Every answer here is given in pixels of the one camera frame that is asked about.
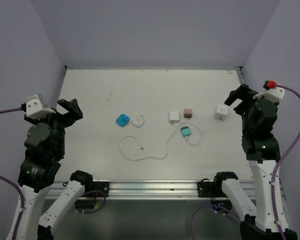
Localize teal usb charger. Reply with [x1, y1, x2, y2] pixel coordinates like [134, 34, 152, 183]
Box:
[180, 125, 192, 139]

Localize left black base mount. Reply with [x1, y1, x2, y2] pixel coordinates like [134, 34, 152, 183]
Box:
[62, 181, 110, 200]

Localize aluminium right side rail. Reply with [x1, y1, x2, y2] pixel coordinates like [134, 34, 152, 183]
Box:
[234, 66, 244, 85]

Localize aluminium rail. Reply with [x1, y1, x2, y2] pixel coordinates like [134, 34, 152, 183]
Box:
[48, 178, 258, 200]
[234, 66, 244, 85]

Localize white usb cable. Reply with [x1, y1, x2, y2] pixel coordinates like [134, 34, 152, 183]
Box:
[118, 123, 204, 161]

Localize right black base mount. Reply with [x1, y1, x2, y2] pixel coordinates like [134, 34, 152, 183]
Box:
[196, 178, 225, 198]

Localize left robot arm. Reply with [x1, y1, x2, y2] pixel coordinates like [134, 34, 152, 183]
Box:
[7, 95, 94, 240]

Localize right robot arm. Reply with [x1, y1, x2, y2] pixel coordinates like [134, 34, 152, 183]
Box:
[212, 84, 298, 240]

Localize aluminium front rail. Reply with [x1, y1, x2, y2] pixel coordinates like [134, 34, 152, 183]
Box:
[48, 178, 258, 200]

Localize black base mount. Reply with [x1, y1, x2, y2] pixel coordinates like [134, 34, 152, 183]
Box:
[196, 178, 225, 198]
[62, 181, 110, 200]

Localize white power brick charger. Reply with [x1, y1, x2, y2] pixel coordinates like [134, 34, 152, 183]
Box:
[168, 110, 180, 124]

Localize white plug adapter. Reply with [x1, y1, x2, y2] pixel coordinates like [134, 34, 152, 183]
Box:
[130, 114, 145, 128]

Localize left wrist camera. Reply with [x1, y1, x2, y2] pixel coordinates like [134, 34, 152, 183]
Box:
[21, 94, 56, 120]

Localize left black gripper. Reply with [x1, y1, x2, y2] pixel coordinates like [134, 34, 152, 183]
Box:
[25, 98, 82, 156]

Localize blue plug adapter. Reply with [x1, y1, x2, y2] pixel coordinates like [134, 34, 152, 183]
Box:
[115, 113, 130, 127]

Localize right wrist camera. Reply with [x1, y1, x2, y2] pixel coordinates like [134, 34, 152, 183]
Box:
[253, 80, 285, 103]

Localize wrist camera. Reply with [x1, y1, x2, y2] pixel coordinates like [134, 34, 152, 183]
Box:
[253, 80, 285, 103]
[21, 94, 56, 120]

